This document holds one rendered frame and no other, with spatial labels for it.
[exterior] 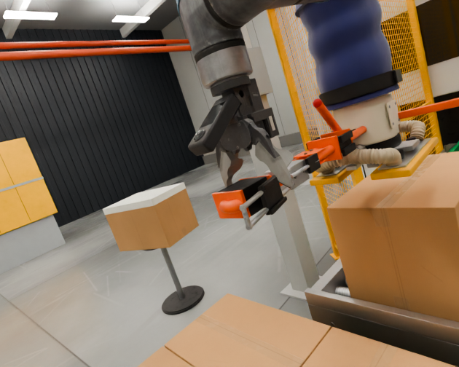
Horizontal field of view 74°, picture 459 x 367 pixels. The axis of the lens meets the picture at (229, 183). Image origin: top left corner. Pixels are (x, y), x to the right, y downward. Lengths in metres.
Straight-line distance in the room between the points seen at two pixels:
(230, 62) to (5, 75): 11.39
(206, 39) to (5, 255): 7.40
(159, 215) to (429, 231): 1.79
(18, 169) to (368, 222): 7.28
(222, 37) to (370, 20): 0.54
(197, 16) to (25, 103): 11.18
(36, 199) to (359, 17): 7.36
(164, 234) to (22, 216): 5.59
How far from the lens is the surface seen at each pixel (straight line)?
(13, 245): 7.76
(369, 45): 0.98
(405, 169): 0.89
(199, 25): 0.54
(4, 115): 11.41
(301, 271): 2.37
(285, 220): 2.21
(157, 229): 2.41
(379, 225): 1.13
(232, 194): 0.52
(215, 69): 0.53
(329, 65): 0.98
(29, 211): 7.76
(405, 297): 1.26
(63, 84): 12.19
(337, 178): 0.96
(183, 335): 1.52
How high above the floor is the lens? 1.35
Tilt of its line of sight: 10 degrees down
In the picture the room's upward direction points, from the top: 18 degrees counter-clockwise
